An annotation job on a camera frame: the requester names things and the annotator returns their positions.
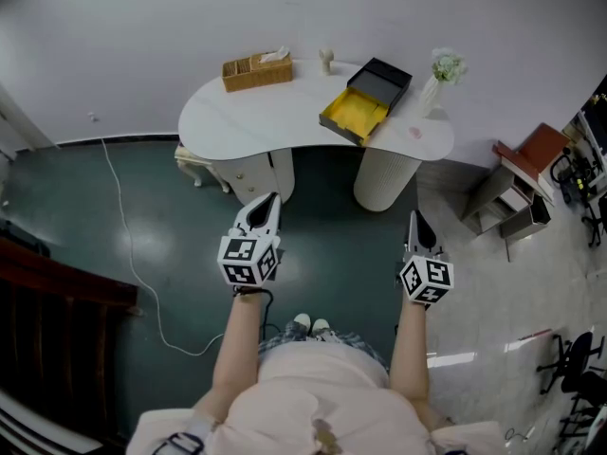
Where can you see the person's white shoe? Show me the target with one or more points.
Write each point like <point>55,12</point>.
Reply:
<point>302,321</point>
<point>321,326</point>

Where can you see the person's plaid skirt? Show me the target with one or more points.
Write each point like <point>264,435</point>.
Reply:
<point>284,337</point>

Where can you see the black box with yellow lining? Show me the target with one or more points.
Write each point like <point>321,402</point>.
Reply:
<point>353,109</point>

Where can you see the person's right forearm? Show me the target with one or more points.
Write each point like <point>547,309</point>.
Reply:
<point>409,349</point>

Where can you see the white tissue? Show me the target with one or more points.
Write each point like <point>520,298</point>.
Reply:
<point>275,55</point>

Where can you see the person's right white shoe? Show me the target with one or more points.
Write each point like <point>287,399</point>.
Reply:
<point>321,326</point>

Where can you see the black yellow floor machine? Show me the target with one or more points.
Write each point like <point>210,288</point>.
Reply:
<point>569,176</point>

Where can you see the white curved table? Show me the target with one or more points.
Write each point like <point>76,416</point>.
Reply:
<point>265,116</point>

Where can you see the person's left white shoe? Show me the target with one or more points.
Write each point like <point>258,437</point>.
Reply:
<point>302,321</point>

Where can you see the grey shelf red-brown top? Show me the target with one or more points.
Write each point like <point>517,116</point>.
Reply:
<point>521,178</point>

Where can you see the white drawer pedestal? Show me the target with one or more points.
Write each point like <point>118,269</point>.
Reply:
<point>256,173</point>

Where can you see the white green flower bouquet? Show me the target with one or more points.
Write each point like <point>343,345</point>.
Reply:
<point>448,67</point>

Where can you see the wicker basket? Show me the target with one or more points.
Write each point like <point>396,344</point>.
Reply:
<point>256,78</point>

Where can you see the white ribbed vase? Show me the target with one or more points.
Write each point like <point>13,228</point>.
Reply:
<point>431,95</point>

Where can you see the white carved stool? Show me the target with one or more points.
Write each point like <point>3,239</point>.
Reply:
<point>192,159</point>

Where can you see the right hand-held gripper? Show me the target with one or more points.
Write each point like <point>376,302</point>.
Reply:
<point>427,280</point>

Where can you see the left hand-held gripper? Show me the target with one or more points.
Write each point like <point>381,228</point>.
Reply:
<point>246,261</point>

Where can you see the person's pale pink top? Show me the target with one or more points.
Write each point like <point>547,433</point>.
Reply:
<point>322,396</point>

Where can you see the dark wooden furniture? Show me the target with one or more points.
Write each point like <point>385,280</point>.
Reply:
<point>57,330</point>

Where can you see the person's left forearm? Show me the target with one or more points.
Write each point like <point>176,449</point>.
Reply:
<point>234,349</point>

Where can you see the black office chair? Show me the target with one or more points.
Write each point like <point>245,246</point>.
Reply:
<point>585,410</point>
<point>578,353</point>
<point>595,216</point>

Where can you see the white ribbed cylinder table leg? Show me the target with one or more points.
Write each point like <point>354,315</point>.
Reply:
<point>384,178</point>

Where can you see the small cream ornament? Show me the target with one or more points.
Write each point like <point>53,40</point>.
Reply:
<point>326,62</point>

